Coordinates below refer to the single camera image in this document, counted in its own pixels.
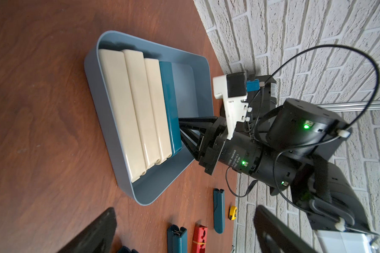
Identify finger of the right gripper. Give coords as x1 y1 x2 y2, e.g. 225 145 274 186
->
59 207 117 253
253 205 315 253

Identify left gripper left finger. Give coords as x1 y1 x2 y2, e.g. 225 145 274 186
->
180 126 206 161

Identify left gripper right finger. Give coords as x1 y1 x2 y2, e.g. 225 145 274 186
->
179 116 217 130

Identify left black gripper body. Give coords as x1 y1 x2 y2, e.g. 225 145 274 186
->
198 117 228 175

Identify blue plastic storage tray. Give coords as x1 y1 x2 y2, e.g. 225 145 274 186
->
84 31 214 206

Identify teal pliers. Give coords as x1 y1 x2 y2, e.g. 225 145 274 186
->
159 62 182 156
117 246 138 253
167 225 188 253
213 188 225 234

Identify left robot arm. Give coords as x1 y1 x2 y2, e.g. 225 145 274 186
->
179 99 371 253

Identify red pliers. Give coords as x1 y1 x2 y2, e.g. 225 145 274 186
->
192 224 208 253

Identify yellow tape measure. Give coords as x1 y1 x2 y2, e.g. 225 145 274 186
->
229 206 238 220

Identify black plastic toolbox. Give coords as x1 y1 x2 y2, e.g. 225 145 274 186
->
247 74 277 129

